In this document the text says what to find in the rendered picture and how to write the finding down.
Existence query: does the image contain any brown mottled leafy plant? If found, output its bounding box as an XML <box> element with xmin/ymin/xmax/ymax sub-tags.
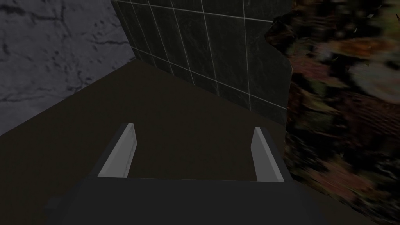
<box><xmin>264</xmin><ymin>0</ymin><xmax>400</xmax><ymax>225</ymax></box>

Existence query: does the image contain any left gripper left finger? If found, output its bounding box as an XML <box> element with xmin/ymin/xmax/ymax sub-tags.
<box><xmin>89</xmin><ymin>123</ymin><xmax>138</xmax><ymax>179</ymax></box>

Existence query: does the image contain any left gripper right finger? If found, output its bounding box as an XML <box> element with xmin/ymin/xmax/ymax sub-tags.
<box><xmin>251</xmin><ymin>127</ymin><xmax>294</xmax><ymax>182</ymax></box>

